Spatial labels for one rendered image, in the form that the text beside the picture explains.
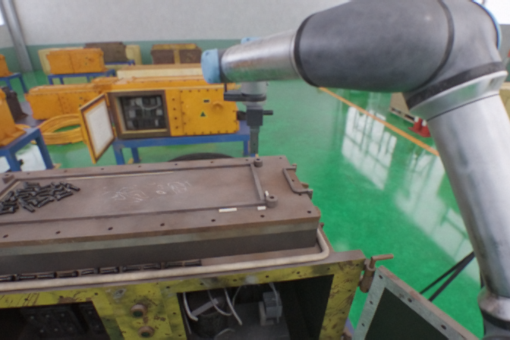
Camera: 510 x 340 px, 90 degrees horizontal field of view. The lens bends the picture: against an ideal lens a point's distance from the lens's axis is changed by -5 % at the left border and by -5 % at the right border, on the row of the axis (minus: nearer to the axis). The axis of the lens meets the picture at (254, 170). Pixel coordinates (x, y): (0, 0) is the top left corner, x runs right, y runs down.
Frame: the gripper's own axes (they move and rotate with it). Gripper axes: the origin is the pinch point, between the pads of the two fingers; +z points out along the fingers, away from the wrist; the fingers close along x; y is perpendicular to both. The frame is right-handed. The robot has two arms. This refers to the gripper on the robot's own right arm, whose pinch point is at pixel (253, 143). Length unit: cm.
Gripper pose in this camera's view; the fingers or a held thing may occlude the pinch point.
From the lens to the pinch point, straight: 88.2
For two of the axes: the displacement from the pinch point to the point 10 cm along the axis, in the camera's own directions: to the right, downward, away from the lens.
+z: -0.1, 8.8, 4.8
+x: -0.3, -4.8, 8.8
